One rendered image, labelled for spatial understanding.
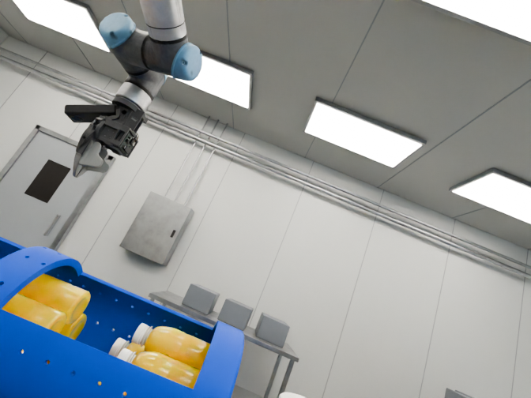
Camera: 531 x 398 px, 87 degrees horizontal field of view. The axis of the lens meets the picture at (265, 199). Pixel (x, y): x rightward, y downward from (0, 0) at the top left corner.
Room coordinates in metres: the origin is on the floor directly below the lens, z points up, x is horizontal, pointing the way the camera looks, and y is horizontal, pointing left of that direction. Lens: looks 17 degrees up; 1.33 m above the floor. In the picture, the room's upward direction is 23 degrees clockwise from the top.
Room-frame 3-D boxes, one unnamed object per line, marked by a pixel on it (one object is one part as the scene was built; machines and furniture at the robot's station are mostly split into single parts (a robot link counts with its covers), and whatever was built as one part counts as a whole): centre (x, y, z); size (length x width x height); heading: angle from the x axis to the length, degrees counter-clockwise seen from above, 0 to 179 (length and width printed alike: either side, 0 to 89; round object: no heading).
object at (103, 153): (0.67, 0.40, 1.44); 0.06 x 0.03 x 0.09; 92
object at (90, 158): (0.64, 0.40, 1.44); 0.06 x 0.03 x 0.09; 92
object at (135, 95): (0.66, 0.41, 1.63); 0.08 x 0.08 x 0.05
